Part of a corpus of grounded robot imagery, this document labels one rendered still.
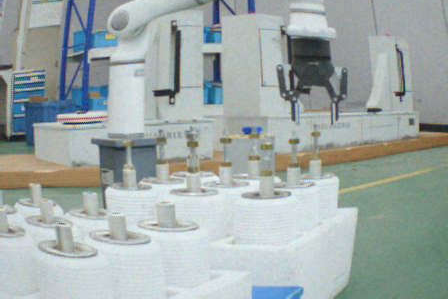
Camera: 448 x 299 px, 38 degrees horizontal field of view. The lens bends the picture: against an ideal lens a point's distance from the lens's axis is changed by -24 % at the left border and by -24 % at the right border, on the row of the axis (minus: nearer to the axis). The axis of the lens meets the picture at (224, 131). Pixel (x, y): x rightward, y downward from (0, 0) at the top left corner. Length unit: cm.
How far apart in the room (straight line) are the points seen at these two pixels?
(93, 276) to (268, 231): 52
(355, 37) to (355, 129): 351
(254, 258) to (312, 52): 41
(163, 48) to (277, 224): 272
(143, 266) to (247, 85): 341
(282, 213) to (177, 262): 32
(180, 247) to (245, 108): 332
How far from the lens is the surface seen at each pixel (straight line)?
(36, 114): 600
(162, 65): 385
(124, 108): 185
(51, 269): 71
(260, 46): 413
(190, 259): 91
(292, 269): 114
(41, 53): 784
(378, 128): 473
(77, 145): 346
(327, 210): 141
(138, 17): 183
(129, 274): 80
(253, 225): 118
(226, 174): 136
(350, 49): 804
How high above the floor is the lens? 41
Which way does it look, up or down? 3 degrees down
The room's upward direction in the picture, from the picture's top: 1 degrees counter-clockwise
